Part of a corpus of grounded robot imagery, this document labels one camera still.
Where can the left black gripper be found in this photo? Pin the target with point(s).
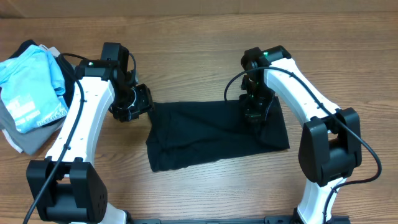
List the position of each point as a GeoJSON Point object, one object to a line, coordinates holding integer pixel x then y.
{"type": "Point", "coordinates": [145, 103]}

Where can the beige folded shirt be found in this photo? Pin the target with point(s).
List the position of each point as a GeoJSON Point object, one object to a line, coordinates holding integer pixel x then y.
{"type": "Point", "coordinates": [55, 54]}

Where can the black t-shirt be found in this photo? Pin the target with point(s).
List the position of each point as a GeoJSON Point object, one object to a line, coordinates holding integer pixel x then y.
{"type": "Point", "coordinates": [189, 133]}

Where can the black folded shirt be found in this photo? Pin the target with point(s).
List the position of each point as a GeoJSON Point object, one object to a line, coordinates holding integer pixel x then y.
{"type": "Point", "coordinates": [25, 46]}

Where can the light blue folded shirt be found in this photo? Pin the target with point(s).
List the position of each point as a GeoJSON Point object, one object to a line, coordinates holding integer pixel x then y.
{"type": "Point", "coordinates": [32, 89]}

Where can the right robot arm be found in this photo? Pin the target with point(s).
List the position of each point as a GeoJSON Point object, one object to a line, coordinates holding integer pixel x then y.
{"type": "Point", "coordinates": [328, 151]}

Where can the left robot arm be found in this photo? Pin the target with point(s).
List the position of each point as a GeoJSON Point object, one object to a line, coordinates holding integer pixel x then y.
{"type": "Point", "coordinates": [65, 185]}

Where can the grey folded shirt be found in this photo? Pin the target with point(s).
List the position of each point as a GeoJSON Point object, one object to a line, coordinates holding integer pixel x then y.
{"type": "Point", "coordinates": [30, 142]}

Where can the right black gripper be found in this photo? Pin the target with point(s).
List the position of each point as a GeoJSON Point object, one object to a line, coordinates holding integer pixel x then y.
{"type": "Point", "coordinates": [253, 114]}

